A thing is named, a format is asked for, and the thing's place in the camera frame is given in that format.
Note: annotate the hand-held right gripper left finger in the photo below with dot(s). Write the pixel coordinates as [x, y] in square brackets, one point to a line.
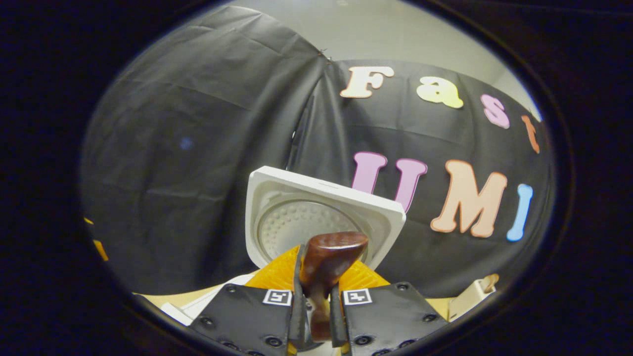
[247, 316]

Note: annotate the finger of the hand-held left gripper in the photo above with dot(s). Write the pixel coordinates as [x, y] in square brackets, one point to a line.
[100, 247]

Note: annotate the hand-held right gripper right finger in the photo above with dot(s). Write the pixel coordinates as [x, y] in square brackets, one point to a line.
[390, 316]

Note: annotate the dark wooden spoon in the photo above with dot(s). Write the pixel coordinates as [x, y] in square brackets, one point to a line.
[329, 252]

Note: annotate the white rice cooker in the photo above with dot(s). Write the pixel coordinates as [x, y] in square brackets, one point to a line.
[296, 207]

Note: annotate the white toaster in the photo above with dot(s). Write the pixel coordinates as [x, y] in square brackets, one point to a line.
[467, 299]

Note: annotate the toast bread slice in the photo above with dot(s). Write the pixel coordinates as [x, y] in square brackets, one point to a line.
[490, 282]

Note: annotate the black backdrop cloth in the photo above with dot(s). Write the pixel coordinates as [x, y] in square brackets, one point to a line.
[198, 148]

